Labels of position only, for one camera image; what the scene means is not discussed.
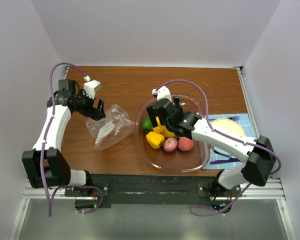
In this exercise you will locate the clear pink plastic tray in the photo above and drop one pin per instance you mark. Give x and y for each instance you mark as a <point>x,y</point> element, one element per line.
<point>176,162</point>

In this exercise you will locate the yellow fake bell pepper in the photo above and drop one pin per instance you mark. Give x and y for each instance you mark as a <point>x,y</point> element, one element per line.
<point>155,140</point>

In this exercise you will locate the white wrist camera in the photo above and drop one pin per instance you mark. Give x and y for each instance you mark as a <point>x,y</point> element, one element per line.
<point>162,93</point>
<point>91,87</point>

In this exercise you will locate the red fake tomato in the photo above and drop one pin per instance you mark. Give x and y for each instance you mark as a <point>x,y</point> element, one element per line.
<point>185,144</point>

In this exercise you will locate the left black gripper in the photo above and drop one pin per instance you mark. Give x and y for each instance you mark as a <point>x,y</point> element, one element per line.
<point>95,114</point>

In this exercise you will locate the purple fake onion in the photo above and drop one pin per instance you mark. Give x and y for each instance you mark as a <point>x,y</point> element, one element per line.
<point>170,145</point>

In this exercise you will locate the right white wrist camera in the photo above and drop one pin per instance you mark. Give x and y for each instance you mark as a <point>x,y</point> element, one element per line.
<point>162,93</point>

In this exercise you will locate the cream floral plate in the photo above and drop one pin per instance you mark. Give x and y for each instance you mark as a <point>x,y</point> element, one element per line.
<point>229,125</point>

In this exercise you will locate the purple plastic fork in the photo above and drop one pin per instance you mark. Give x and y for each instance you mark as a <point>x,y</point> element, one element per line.
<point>234,118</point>

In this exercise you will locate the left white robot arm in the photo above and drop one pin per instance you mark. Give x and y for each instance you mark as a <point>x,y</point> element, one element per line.
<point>45,165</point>

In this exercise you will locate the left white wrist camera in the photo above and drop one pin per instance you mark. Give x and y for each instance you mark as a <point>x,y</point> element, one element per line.
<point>91,87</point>

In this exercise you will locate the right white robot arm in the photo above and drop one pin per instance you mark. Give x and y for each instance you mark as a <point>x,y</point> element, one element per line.
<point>257,156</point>

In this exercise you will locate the blue checkered placemat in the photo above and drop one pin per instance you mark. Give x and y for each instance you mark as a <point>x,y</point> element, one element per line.
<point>229,141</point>

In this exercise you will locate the green fake vegetable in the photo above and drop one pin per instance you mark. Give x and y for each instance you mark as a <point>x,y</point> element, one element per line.
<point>147,125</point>

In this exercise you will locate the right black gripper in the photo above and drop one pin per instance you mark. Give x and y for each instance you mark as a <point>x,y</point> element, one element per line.
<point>152,115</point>

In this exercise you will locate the clear zip top bag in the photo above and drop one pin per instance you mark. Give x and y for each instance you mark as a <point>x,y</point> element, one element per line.
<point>112,129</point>

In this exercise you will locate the yellow fake lemon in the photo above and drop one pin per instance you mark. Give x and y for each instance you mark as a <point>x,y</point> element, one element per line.
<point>161,129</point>

